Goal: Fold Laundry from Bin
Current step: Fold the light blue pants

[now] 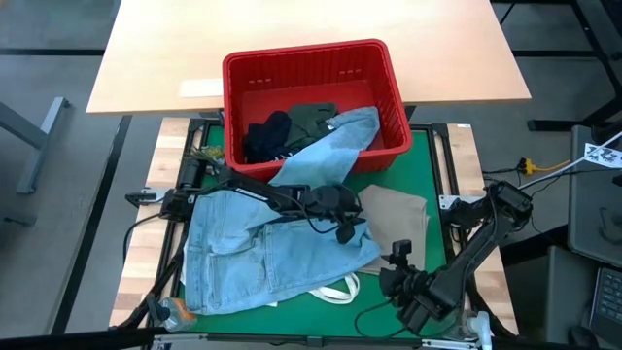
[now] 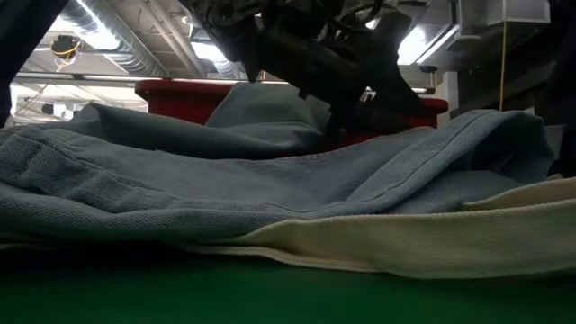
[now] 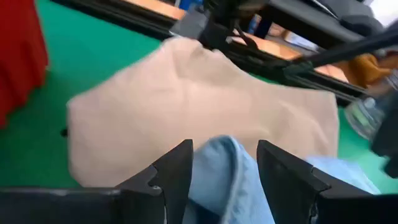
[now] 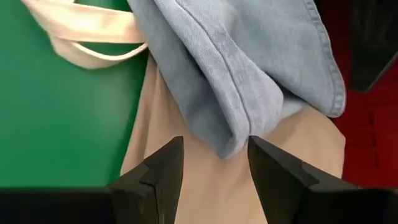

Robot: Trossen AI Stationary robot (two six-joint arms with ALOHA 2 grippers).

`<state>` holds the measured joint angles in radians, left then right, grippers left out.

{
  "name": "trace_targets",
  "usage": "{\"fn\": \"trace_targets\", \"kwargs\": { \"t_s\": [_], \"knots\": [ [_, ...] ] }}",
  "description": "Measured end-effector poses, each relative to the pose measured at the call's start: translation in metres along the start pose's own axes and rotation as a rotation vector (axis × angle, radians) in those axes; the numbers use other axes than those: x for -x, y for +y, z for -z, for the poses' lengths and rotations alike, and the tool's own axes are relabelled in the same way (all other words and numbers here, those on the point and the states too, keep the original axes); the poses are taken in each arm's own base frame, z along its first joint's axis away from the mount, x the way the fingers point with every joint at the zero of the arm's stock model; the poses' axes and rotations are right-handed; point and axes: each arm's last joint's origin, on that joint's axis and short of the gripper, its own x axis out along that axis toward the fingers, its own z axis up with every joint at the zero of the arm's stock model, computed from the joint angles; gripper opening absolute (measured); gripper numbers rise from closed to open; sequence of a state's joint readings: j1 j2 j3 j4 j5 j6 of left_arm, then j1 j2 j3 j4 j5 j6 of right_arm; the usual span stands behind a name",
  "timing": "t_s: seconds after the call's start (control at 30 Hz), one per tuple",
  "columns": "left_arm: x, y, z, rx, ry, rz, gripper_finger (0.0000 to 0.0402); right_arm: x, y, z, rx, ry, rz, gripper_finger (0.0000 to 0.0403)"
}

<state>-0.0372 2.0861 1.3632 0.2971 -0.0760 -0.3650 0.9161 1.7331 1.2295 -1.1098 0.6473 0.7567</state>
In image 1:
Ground khaki button shirt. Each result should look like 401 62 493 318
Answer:
358 183 432 277

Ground light blue denim jeans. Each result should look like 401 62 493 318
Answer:
183 105 383 316

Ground red plastic laundry bin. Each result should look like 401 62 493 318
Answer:
222 38 413 187

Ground white printed tote bag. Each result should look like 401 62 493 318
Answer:
180 252 361 308

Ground dark green garment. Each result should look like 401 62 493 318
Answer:
284 102 340 152

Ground clear spray bottle white nozzle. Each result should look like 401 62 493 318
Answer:
461 310 495 350

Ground green table mat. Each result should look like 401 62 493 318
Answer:
178 124 456 339

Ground black garment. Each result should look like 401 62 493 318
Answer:
242 110 293 164

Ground small potted succulent plant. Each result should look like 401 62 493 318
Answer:
191 145 225 169

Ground dark grey box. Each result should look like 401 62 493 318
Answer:
543 245 599 344

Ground white label strip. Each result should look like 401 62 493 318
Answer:
179 78 225 98

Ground clear bottle with orange label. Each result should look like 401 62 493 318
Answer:
157 297 198 332

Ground grey cabinet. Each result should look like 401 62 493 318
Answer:
567 124 622 268

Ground black keyboard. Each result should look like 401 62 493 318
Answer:
588 266 622 336

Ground light wood desk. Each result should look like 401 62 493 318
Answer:
86 0 533 116

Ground black bar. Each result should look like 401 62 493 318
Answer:
0 326 169 350

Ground grey desk leg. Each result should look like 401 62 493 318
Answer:
0 95 73 195

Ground black metal table frame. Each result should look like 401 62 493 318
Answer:
145 118 487 349

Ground yellow plug with cable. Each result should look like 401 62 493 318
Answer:
518 157 572 176

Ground white cable with printed tag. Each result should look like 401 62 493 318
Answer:
517 130 622 192

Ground black desk frame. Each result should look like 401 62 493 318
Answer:
490 0 622 132

